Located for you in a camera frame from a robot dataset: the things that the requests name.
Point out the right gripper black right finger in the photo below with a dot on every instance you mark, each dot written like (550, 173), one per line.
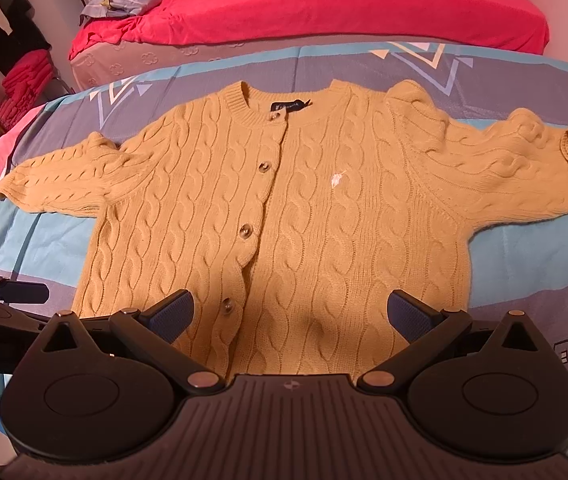
(431, 335)

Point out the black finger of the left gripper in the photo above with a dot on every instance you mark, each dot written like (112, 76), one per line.
(15, 292)

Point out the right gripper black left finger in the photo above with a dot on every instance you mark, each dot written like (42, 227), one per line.
(148, 336)

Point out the yellow cable knit cardigan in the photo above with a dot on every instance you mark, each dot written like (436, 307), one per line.
(290, 229)

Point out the pile of red clothes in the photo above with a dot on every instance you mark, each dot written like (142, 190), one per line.
(23, 85)

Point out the grey embossed mattress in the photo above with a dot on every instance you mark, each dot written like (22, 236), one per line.
(104, 63)

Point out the red bed sheet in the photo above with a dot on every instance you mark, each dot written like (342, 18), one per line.
(514, 25)

